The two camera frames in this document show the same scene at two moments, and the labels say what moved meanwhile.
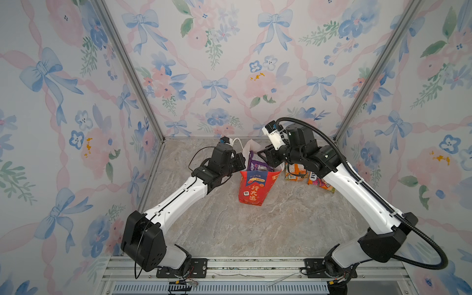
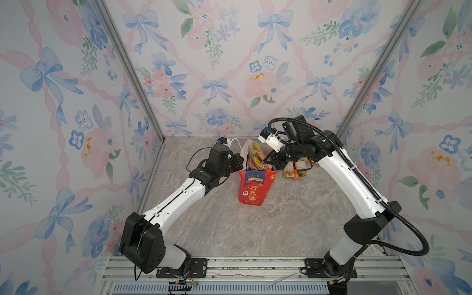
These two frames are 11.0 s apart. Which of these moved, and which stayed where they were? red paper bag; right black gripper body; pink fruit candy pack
Moved: pink fruit candy pack
Stayed: red paper bag; right black gripper body
